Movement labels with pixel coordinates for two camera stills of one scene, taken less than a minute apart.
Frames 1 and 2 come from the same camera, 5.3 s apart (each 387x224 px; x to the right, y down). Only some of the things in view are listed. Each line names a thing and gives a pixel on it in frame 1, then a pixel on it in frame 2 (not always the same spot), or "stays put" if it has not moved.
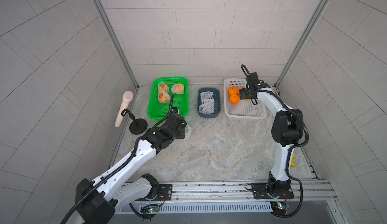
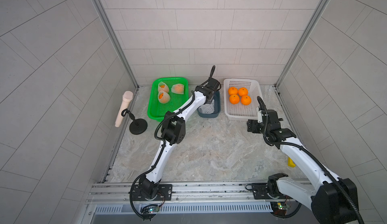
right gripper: [243, 94] → [253, 129]
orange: [232, 90] stays put
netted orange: [234, 99] stays put
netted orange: [163, 97] stays put
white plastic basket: [244, 110] stays put
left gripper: [182, 128] → [210, 99]
